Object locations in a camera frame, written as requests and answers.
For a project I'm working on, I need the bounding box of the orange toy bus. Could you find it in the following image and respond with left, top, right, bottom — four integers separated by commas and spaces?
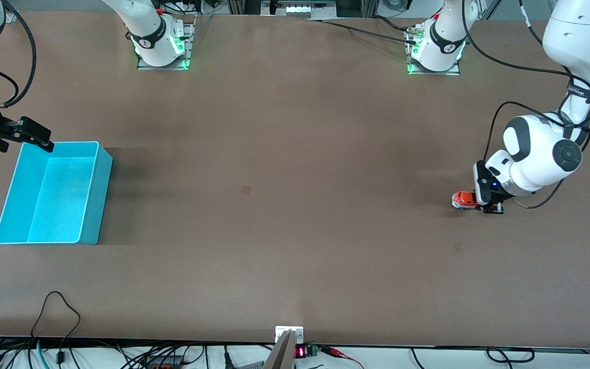
452, 191, 480, 211

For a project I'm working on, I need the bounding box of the blue plastic box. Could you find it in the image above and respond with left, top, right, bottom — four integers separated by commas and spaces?
0, 141, 114, 245

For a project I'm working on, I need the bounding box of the red clip lead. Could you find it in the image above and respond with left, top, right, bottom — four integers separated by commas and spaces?
320, 346, 365, 369

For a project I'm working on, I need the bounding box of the orange power strip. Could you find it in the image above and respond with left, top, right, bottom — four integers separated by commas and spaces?
144, 354, 186, 369

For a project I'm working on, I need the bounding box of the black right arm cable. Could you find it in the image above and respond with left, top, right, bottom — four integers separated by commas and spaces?
0, 0, 37, 109

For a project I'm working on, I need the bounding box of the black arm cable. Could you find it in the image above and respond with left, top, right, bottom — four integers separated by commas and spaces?
460, 0, 590, 209
0, 0, 37, 109

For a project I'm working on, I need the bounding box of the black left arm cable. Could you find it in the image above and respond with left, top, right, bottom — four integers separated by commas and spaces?
460, 0, 590, 209

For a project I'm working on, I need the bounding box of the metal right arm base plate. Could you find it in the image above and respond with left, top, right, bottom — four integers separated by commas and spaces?
136, 15, 194, 71

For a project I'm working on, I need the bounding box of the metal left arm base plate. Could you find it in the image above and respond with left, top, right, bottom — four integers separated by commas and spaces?
405, 26, 462, 76

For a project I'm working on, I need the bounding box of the coiled black cable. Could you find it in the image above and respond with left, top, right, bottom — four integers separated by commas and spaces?
486, 347, 536, 365

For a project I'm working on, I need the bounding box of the short black table cable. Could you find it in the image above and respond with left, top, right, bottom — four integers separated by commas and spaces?
371, 14, 414, 32

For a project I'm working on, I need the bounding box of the thin black looped cable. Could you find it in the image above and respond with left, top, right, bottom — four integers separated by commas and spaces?
30, 291, 81, 365

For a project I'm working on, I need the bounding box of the long black table cable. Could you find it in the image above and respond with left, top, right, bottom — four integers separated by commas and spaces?
295, 17, 418, 45

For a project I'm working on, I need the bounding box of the white mount bracket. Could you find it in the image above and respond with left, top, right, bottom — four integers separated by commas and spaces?
275, 326, 304, 344

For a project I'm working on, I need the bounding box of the black aluminium frame rack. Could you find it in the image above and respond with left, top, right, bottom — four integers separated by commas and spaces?
226, 0, 378, 17

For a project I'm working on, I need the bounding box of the grey camera mount pole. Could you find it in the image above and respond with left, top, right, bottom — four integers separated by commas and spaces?
263, 330, 296, 369

